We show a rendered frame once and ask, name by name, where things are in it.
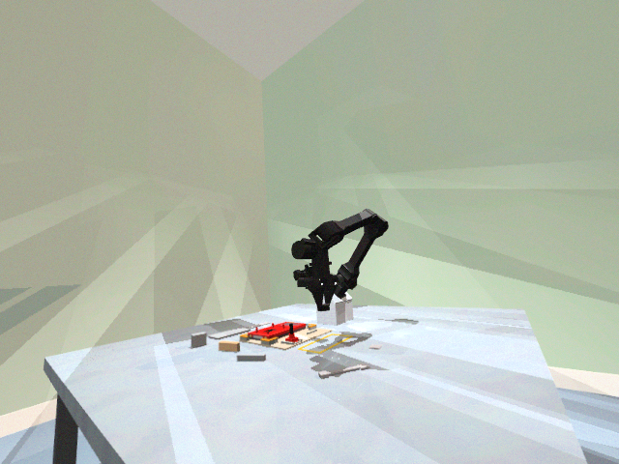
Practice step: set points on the tan rectangular block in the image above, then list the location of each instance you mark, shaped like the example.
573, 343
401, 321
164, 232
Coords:
229, 346

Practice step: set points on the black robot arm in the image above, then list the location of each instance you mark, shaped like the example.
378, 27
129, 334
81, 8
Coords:
331, 233

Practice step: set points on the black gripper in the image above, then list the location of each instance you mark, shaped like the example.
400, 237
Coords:
320, 270

